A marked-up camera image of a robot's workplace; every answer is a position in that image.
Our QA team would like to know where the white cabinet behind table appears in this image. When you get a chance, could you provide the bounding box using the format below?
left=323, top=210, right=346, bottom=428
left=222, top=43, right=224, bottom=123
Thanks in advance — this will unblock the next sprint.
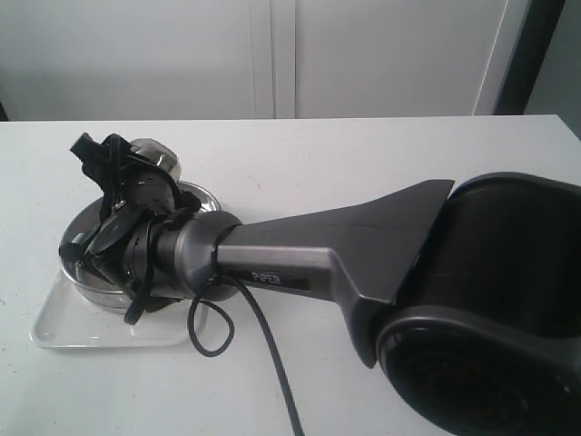
left=1, top=1, right=529, bottom=121

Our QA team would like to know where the round steel mesh sieve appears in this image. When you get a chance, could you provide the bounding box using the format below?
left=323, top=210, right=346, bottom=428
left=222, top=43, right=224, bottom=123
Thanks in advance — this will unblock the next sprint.
left=59, top=181, right=222, bottom=313

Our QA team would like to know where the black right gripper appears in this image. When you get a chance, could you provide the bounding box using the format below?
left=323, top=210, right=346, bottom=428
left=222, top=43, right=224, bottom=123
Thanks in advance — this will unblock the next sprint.
left=70, top=133, right=200, bottom=300

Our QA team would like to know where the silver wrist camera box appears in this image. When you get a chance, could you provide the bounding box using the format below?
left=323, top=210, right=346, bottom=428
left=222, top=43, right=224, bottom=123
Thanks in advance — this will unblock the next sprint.
left=58, top=233, right=134, bottom=297

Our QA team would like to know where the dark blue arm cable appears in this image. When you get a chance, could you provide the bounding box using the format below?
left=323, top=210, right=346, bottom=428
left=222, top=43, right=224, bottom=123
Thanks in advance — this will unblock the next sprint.
left=122, top=135, right=305, bottom=436

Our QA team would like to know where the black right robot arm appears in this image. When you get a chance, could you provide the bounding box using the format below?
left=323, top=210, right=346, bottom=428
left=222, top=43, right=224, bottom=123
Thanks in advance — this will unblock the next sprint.
left=59, top=134, right=580, bottom=435

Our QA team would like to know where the stainless steel cup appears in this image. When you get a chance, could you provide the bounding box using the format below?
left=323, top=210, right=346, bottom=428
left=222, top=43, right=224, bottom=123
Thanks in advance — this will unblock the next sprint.
left=130, top=138, right=182, bottom=181

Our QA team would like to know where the white rectangular tray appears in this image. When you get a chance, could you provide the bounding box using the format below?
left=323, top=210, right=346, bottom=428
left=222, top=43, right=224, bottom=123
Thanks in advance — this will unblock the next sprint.
left=30, top=261, right=190, bottom=349

